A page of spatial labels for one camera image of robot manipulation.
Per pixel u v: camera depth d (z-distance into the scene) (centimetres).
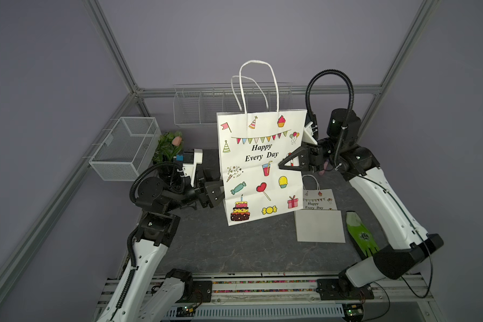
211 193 48
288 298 74
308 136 48
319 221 90
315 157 47
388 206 43
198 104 99
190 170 48
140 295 40
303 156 49
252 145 45
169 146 87
